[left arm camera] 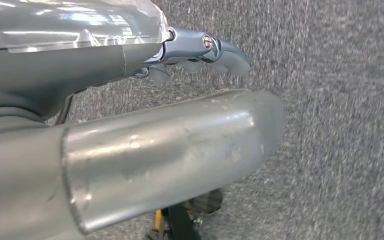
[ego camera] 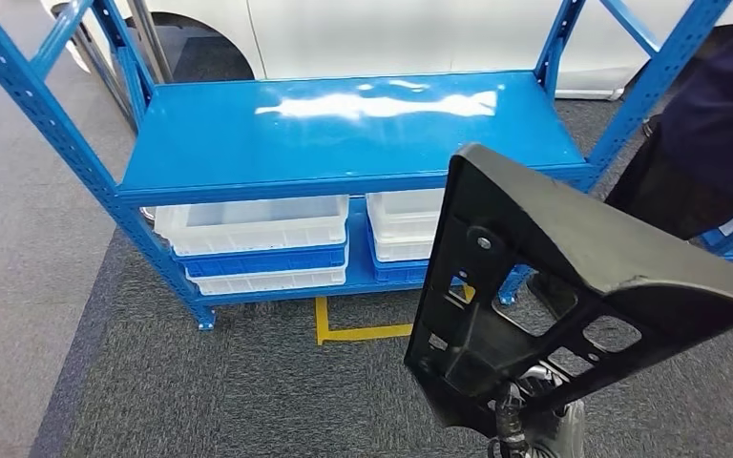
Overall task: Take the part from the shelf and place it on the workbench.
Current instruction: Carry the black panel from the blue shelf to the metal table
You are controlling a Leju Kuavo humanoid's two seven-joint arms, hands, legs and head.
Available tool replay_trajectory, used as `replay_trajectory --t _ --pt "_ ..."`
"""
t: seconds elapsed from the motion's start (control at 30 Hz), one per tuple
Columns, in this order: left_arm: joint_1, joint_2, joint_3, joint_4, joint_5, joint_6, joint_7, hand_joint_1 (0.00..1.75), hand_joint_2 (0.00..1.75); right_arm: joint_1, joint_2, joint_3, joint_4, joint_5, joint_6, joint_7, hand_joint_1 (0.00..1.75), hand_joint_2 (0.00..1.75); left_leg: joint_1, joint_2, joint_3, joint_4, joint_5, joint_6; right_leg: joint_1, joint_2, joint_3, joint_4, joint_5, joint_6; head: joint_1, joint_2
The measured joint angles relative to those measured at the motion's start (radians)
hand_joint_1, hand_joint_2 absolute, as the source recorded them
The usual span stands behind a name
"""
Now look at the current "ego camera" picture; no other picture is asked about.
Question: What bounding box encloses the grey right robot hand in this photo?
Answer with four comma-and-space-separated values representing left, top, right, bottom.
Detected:
490, 382, 586, 458

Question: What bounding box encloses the black plastic plate part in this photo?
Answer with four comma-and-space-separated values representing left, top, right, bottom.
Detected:
403, 143, 733, 439

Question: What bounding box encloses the blue metal shelf rack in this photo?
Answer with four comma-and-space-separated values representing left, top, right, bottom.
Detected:
0, 0, 733, 332

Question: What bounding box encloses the blue plastic crate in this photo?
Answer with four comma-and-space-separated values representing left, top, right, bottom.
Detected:
173, 239, 350, 278
366, 220, 469, 284

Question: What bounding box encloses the white plastic crate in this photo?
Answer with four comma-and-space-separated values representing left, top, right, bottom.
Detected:
369, 227, 437, 263
186, 261, 348, 297
366, 188, 447, 240
154, 194, 350, 258

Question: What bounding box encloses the yellow floor tape square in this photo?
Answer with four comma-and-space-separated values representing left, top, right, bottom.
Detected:
314, 285, 476, 346

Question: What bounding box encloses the person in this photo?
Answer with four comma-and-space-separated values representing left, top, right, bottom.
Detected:
526, 12, 733, 321

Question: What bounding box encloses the white car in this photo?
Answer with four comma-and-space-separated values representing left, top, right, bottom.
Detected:
40, 0, 733, 101

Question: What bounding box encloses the chrome stanchion post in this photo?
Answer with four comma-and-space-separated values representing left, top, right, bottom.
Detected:
127, 0, 175, 85

